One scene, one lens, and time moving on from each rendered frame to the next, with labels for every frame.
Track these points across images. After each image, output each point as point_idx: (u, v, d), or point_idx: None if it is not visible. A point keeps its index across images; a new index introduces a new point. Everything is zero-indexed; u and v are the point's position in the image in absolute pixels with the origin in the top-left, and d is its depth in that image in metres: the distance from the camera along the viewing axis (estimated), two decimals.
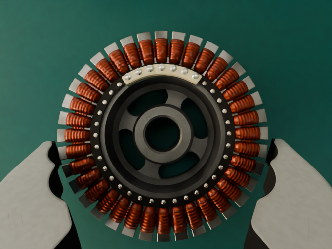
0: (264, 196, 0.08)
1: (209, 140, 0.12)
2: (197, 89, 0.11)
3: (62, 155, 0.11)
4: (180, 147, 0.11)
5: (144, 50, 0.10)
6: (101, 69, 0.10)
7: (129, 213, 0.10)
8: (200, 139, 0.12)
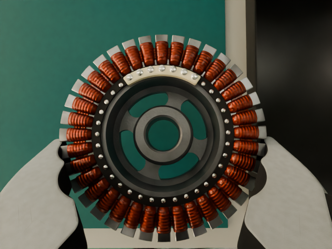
0: (256, 194, 0.08)
1: (209, 141, 0.12)
2: (196, 90, 0.11)
3: (64, 154, 0.11)
4: (180, 146, 0.11)
5: (145, 52, 0.11)
6: (103, 70, 0.11)
7: (129, 212, 0.10)
8: (200, 140, 0.13)
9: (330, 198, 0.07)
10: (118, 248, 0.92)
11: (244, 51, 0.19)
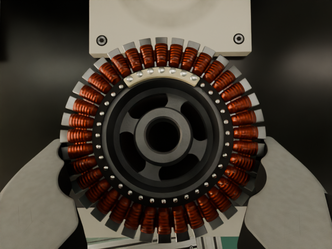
0: (256, 194, 0.08)
1: (209, 142, 0.13)
2: (196, 91, 0.11)
3: (64, 155, 0.11)
4: (180, 147, 0.11)
5: (145, 54, 0.11)
6: (103, 72, 0.11)
7: (129, 213, 0.10)
8: (200, 141, 0.13)
9: (330, 198, 0.07)
10: None
11: None
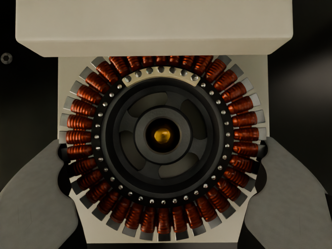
0: (256, 194, 0.08)
1: (209, 141, 0.12)
2: (196, 91, 0.11)
3: (64, 157, 0.11)
4: (179, 148, 0.11)
5: None
6: (101, 72, 0.10)
7: (130, 213, 0.10)
8: (200, 140, 0.13)
9: (330, 199, 0.07)
10: None
11: None
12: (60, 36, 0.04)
